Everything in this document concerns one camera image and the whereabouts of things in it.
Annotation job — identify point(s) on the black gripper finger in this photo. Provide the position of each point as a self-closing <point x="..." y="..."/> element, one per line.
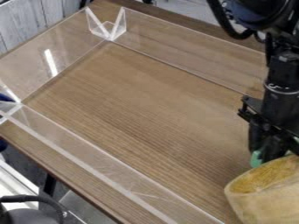
<point x="273" y="148"/>
<point x="256" y="137"/>

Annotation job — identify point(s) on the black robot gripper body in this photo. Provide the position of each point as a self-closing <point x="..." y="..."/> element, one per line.
<point x="275" y="113"/>

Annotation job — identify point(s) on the green rectangular block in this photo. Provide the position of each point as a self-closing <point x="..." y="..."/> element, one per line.
<point x="256" y="161"/>

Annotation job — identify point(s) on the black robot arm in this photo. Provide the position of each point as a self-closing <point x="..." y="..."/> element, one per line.
<point x="271" y="22"/>

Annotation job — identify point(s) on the brown wooden bowl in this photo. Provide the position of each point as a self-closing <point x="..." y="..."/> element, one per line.
<point x="263" y="195"/>

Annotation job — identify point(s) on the grey metal plate with screw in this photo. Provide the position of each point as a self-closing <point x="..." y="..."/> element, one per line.
<point x="81" y="212"/>

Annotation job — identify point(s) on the black table leg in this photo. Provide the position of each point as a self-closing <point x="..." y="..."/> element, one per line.
<point x="49" y="184"/>

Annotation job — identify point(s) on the blue object at left edge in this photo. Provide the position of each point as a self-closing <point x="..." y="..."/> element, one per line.
<point x="5" y="98"/>

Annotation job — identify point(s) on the clear acrylic corner bracket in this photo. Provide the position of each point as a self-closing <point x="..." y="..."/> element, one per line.
<point x="107" y="30"/>

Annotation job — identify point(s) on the clear acrylic front wall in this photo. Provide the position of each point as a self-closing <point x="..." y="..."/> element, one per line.
<point x="137" y="141"/>

